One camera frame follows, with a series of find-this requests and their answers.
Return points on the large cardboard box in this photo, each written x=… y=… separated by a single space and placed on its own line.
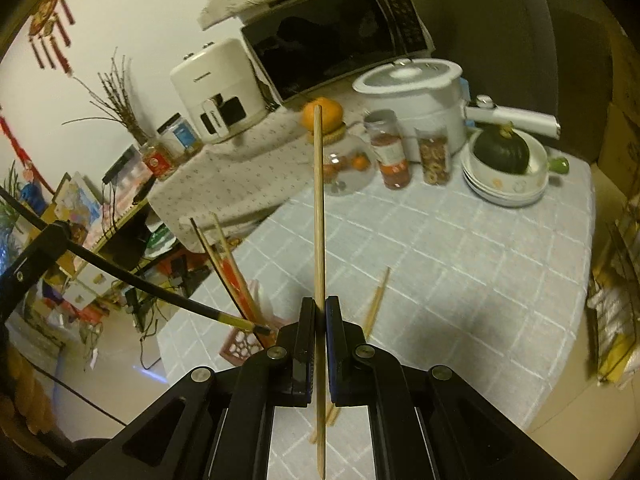
x=620 y=130

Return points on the grey refrigerator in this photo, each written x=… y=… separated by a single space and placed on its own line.
x=525 y=20

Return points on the glass jar with cork lid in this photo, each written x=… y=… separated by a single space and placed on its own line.
x=350 y=170

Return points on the stack of white bowls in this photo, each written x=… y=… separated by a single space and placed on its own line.
x=500 y=190

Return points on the clear container with blue label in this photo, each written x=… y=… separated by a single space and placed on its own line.
x=180 y=137

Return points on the small green cup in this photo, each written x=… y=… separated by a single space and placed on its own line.
x=559 y=165

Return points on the bare bamboo chopstick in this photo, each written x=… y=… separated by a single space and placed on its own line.
x=375 y=302
x=380 y=300
x=318 y=210

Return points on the red knot wall ornament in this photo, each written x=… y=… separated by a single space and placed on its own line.
x=47 y=15

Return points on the jar of red dried fruit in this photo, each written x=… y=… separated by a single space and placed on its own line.
x=392 y=155

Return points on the floral cabinet cloth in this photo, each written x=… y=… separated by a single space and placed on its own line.
x=240 y=180

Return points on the white air fryer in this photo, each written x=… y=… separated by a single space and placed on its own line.
x=215 y=75

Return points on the colourful picture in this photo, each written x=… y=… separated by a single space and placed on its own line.
x=80 y=200

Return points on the red patterned chopstick holder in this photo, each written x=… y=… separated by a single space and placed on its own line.
x=245 y=347

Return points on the glass jar with red label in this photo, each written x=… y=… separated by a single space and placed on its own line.
x=159 y=162

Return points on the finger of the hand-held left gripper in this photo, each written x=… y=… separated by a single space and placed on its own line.
x=35 y=260

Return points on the orange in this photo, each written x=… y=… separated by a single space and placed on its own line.
x=332 y=112

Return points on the dark green squash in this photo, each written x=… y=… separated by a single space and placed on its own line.
x=500 y=152

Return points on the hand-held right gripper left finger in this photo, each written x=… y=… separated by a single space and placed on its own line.
x=306 y=340

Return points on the dark brown chopstick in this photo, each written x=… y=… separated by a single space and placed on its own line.
x=210 y=255

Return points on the light brown chopstick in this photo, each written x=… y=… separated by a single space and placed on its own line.
x=225 y=245

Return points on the cluttered shelf unit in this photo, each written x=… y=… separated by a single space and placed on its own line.
x=120 y=240

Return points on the dried branches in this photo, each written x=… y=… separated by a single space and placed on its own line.
x=122 y=105

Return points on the black microwave oven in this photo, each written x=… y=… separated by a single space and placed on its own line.
x=340 y=45

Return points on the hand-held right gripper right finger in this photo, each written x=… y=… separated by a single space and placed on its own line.
x=332 y=345

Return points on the white electric cooking pot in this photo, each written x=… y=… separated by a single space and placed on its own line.
x=425 y=100

